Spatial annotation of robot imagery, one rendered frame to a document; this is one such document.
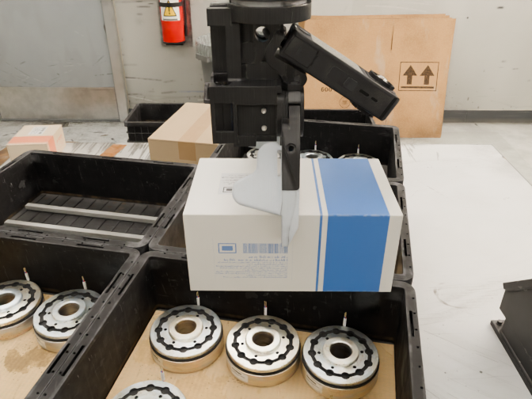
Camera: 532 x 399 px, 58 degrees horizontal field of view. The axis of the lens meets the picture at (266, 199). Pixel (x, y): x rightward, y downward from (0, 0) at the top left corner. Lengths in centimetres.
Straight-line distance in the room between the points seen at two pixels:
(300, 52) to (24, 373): 57
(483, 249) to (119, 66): 309
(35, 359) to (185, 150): 71
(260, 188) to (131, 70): 346
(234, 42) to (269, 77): 4
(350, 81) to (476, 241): 88
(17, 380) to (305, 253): 46
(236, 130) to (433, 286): 74
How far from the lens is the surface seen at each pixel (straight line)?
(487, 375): 94
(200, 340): 70
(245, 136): 43
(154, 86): 385
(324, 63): 43
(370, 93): 44
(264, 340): 72
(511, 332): 98
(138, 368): 73
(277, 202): 42
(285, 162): 42
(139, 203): 109
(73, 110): 408
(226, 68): 45
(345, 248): 46
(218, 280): 49
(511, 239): 131
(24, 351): 80
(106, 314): 66
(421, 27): 363
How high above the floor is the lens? 137
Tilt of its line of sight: 30 degrees down
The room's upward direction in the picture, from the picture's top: straight up
